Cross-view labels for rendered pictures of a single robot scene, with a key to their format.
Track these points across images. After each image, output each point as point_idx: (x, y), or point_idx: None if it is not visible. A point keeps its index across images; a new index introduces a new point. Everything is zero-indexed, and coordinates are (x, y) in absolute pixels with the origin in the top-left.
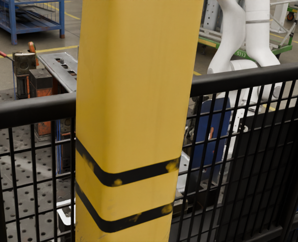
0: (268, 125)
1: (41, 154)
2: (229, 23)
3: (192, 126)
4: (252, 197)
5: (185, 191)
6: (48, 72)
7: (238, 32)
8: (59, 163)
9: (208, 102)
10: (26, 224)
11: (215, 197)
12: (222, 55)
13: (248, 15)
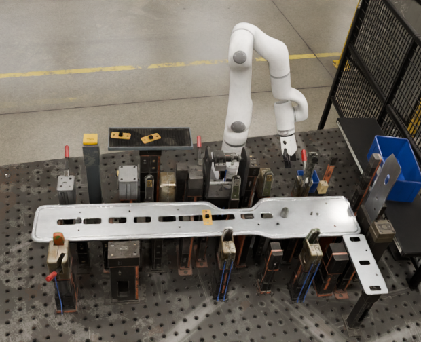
0: None
1: (172, 306)
2: (246, 79)
3: (307, 177)
4: None
5: None
6: (125, 241)
7: (250, 82)
8: (226, 290)
9: (398, 165)
10: (281, 340)
11: None
12: (246, 106)
13: (280, 72)
